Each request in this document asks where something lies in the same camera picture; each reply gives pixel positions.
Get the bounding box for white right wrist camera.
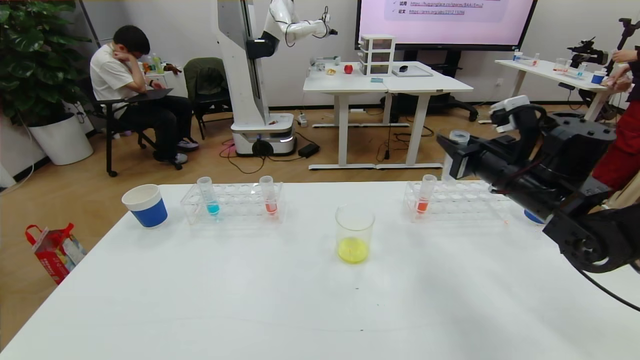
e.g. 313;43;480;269
489;95;531;134

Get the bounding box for red gift bag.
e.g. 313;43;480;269
25;223;87;285

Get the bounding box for test tube with blue pigment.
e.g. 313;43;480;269
196;176;221;217

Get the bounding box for white planter pot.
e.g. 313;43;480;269
27;112;95;166

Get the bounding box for long white desk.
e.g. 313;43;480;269
477;58;626;125

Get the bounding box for dark laptop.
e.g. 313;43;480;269
124;88;174;104

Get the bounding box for standing person in red trousers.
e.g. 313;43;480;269
592;45;640;192

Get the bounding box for white standing desk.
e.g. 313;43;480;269
376;61;475;170
302;61;396;171

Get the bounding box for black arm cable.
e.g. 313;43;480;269
575;267;640;313

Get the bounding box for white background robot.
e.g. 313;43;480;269
215;0;339;157

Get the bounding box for test tube with red pigment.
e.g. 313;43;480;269
258;175;278;216
416;174;438;216

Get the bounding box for grey flat tray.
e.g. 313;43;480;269
391;64;434;78

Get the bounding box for clear acrylic test tube rack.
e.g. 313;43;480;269
180;181;287;226
403;179;513;223

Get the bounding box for black screen stand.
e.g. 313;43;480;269
381;49;479;123

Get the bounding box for white drawer organizer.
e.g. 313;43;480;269
358;34;397;77

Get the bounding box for large green potted plant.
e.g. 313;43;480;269
0;0;97;128

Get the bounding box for large display screen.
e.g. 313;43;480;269
354;0;539;51

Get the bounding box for beige plastic stool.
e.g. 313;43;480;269
602;182;640;211

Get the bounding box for black office chair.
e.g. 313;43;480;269
91;87;184;178

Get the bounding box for chair with green jacket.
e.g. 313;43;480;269
182;56;234;141

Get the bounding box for clear glass beaker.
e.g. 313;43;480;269
334;204;376;265

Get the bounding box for seated person in white shirt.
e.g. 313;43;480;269
89;24;201;166

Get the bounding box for black tripod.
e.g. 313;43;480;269
607;17;640;63

